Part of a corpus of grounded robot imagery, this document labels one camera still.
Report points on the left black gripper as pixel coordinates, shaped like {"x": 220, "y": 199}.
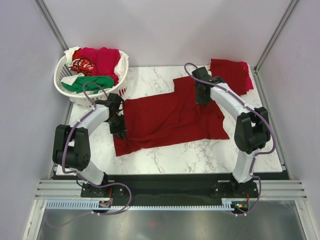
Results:
{"x": 121, "y": 130}

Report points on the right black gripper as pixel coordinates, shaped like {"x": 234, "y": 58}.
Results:
{"x": 198, "y": 100}

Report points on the dark red t shirt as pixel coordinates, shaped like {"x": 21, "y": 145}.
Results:
{"x": 169, "y": 119}

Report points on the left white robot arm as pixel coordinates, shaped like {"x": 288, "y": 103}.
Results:
{"x": 71, "y": 147}

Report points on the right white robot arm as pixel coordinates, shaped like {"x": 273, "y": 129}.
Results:
{"x": 252, "y": 128}

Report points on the folded dark red shirt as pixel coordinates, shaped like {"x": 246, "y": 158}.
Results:
{"x": 234, "y": 73}

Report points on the green shirt in basket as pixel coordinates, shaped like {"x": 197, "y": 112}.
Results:
{"x": 92, "y": 84}

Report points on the folded pink shirt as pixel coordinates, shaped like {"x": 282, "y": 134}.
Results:
{"x": 249, "y": 84}

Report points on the red printed shirt in basket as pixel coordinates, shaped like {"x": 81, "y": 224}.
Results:
{"x": 80, "y": 64}

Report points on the white laundry basket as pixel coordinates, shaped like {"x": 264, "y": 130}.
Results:
{"x": 82, "y": 99}

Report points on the white shirt in basket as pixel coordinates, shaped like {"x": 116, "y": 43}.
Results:
{"x": 119, "y": 69}

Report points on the right aluminium table rail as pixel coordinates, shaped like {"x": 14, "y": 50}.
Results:
{"x": 264, "y": 100}

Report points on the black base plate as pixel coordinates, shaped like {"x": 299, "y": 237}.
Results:
{"x": 171, "y": 189}

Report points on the slotted cable duct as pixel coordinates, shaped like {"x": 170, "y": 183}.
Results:
{"x": 99, "y": 205}

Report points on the aluminium rail bars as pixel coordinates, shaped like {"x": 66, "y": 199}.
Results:
{"x": 271, "y": 190}

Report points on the right aluminium frame post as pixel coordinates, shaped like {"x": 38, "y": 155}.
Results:
{"x": 276, "y": 33}

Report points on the aluminium frame post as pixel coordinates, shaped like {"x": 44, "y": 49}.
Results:
{"x": 46, "y": 14}
{"x": 276, "y": 33}

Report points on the left aluminium frame post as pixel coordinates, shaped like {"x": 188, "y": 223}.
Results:
{"x": 46, "y": 14}

